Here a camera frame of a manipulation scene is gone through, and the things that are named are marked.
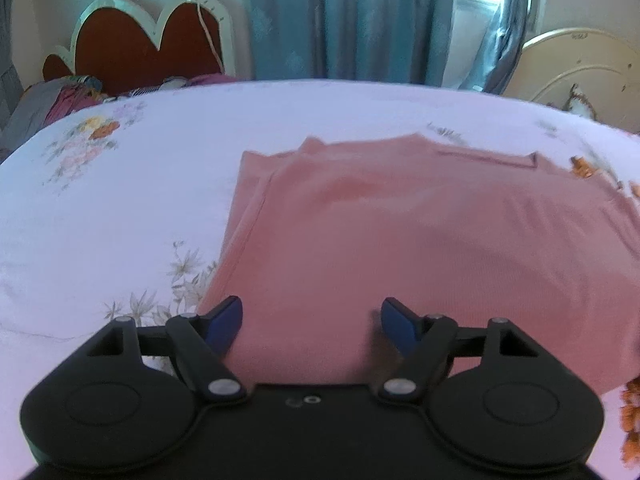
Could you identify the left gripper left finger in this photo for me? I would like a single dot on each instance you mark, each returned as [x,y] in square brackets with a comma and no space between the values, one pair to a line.
[221,325]

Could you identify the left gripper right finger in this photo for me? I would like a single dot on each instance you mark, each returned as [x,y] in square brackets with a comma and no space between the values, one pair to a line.
[401,326]

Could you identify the pink knit sweater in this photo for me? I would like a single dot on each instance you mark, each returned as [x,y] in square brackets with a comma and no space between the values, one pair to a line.
[319,237]

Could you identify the pile of clothes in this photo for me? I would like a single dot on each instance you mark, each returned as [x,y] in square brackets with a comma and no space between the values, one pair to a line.
[49,101]

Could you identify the floral pink bed sheet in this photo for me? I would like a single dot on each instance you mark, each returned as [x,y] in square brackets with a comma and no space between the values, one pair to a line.
[120,211]

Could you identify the white orange patterned pillow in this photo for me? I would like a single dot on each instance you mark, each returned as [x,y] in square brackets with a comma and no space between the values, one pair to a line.
[578,104]

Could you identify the red heart-shaped headboard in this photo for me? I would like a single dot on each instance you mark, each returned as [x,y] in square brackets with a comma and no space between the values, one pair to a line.
[122,45]

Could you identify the blue left curtain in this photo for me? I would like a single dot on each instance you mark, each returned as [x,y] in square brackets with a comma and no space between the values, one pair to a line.
[405,41]

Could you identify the cream round headboard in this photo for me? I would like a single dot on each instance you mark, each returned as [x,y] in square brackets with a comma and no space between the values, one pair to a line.
[603,67]

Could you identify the blue tied right curtain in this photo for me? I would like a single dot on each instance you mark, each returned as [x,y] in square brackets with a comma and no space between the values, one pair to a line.
[500,50]

